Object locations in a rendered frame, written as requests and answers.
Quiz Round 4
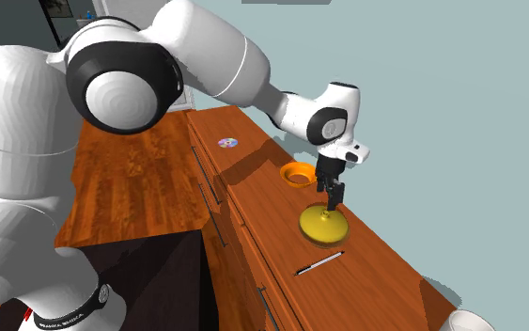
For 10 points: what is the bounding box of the white cup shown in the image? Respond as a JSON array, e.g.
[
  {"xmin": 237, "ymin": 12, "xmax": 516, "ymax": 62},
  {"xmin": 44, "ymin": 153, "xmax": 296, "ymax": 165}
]
[{"xmin": 437, "ymin": 309, "xmax": 497, "ymax": 331}]

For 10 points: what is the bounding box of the yellow domed lid with knob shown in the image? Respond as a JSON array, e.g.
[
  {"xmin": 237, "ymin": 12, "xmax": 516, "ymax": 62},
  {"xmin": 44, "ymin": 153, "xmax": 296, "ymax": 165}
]
[{"xmin": 298, "ymin": 204, "xmax": 350, "ymax": 249}]

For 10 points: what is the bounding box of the orange ring bowl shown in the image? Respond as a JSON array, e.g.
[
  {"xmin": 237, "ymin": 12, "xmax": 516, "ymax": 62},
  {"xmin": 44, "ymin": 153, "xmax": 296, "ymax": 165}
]
[{"xmin": 279, "ymin": 161, "xmax": 319, "ymax": 190}]

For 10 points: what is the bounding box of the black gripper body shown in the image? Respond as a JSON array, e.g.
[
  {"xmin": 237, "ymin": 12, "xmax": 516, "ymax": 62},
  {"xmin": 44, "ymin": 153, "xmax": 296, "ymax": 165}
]
[{"xmin": 315, "ymin": 153, "xmax": 347, "ymax": 184}]

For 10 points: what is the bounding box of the white pen with black tip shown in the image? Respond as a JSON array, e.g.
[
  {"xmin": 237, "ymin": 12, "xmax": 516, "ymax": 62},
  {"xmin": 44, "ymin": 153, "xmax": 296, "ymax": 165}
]
[{"xmin": 293, "ymin": 250, "xmax": 346, "ymax": 277}]

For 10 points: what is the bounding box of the dark robot stand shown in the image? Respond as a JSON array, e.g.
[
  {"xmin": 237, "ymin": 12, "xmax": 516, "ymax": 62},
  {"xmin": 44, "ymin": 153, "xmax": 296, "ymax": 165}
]
[{"xmin": 0, "ymin": 229, "xmax": 220, "ymax": 331}]

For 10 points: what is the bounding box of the brown wooden dresser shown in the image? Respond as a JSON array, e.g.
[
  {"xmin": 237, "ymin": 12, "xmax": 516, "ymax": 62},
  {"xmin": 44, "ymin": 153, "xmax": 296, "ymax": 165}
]
[{"xmin": 185, "ymin": 104, "xmax": 459, "ymax": 331}]

